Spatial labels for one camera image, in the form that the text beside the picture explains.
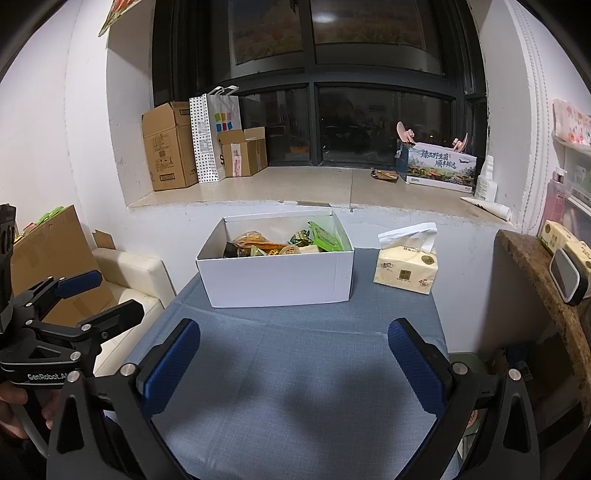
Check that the printed wall hanging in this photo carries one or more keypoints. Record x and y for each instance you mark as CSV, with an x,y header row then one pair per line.
x,y
117,11

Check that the printed landscape carton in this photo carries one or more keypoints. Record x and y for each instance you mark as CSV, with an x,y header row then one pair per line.
x,y
438,168

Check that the white rounded device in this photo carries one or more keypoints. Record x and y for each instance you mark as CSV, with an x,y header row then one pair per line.
x,y
565,277

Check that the floral cloth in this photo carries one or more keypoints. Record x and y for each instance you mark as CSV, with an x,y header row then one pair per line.
x,y
572,120

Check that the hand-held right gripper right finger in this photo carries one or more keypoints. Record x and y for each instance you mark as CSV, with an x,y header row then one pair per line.
x,y
415,369

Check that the small yellow-green snack packet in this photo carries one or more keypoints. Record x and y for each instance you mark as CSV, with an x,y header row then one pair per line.
x,y
300,237

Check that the round jelly cup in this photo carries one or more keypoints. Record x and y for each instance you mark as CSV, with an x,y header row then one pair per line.
x,y
289,250

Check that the cream sofa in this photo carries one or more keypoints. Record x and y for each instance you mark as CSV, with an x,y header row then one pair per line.
x,y
134,281

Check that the white tube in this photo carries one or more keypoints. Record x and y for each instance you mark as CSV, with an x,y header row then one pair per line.
x,y
487,206

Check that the flat brown cardboard sheet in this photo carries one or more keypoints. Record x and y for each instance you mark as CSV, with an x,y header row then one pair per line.
x,y
60,249

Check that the black snack packet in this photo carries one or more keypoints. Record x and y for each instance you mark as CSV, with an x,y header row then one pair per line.
x,y
230,250

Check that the beige windowsill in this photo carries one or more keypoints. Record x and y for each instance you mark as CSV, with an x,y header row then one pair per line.
x,y
300,184

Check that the white pump bottle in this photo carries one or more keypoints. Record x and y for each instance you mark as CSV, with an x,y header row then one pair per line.
x,y
557,198

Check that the large brown cardboard box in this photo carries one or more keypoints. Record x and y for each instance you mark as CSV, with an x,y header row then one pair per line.
x,y
166,147

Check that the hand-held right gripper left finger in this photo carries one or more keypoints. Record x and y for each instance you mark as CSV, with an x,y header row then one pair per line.
x,y
171,369

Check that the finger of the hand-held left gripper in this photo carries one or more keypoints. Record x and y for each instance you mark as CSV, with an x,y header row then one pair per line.
x,y
115,316
81,281

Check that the brown flat packet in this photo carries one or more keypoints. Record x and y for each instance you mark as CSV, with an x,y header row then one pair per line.
x,y
384,175

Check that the white bag with coloured squares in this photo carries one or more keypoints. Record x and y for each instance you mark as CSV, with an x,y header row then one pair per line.
x,y
224,120

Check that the person's left hand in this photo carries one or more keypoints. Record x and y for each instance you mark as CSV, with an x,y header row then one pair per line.
x,y
14,406

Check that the white cardboard box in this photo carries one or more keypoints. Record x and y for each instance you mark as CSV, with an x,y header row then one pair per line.
x,y
277,281

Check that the small brown cardboard box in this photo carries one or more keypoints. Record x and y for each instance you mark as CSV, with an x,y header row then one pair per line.
x,y
242,154

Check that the dark window frame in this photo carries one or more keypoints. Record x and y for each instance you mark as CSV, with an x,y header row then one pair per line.
x,y
323,92

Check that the orange snack packet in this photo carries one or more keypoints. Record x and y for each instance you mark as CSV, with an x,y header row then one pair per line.
x,y
249,241

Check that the clear plastic drawer unit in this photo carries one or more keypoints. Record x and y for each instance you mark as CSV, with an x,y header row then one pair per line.
x,y
577,184

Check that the pale yellow tissue box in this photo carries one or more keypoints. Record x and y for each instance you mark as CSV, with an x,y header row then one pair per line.
x,y
561,240

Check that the pink plastic item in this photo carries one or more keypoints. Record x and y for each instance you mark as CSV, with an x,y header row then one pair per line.
x,y
405,131
460,144

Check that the yellow tissue pack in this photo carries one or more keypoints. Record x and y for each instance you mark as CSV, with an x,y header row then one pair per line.
x,y
406,267

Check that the green snack packet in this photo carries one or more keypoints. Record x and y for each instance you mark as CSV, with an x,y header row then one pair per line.
x,y
325,237

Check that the blue tablecloth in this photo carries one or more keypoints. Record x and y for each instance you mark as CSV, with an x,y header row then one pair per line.
x,y
286,392

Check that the green packets behind cardboard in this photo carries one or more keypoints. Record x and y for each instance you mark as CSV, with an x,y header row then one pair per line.
x,y
39,221

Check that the white plastic bottle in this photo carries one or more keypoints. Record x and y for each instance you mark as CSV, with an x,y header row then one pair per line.
x,y
485,182

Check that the polka-dot paper bag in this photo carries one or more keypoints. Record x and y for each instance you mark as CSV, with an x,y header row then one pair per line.
x,y
203,143

